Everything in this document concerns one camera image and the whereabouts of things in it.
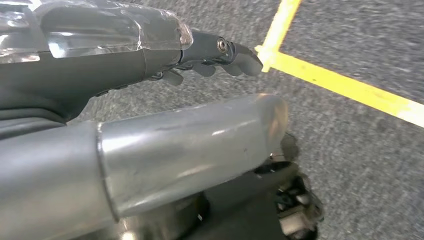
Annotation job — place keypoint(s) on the yellow floor tape outline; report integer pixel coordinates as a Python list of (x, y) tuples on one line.
[(348, 86)]

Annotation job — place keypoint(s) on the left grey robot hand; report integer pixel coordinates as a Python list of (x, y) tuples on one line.
[(82, 69)]

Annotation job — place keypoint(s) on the silver robot limb shell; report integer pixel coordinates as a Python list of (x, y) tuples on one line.
[(165, 149)]

